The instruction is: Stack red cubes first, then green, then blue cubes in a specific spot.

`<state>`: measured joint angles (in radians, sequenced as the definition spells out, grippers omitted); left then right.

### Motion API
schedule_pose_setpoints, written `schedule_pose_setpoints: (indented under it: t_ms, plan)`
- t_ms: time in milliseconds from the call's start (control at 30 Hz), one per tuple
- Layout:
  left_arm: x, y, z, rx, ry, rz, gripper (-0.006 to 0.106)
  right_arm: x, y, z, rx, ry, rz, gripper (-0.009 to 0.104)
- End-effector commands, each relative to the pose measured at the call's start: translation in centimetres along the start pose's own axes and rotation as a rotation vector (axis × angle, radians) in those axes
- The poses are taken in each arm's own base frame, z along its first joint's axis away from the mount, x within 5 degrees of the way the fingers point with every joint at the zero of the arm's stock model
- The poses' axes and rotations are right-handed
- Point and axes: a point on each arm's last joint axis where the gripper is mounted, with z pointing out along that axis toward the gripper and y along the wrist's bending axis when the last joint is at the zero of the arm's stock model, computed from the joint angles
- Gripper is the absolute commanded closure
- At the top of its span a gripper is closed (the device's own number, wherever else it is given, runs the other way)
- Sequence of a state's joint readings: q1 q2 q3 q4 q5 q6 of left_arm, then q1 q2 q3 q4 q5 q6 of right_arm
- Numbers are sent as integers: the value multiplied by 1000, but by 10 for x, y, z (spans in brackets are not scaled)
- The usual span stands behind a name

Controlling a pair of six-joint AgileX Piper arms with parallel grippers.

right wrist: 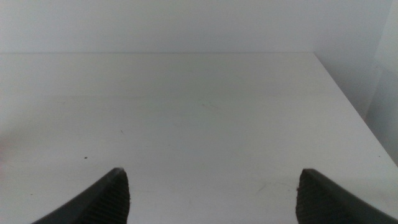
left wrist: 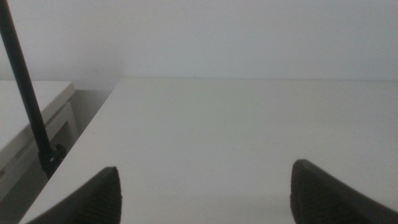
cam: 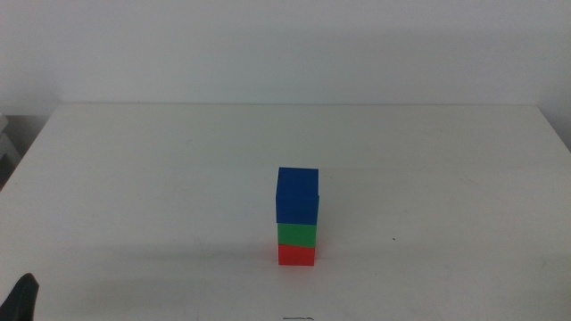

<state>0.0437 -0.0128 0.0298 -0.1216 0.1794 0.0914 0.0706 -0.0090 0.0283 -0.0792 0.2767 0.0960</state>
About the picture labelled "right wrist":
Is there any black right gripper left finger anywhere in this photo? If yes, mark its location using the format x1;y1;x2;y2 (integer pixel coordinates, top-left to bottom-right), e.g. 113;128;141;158
30;167;131;224

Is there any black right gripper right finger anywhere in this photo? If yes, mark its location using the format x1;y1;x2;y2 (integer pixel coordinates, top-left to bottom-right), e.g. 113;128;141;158
295;168;398;224

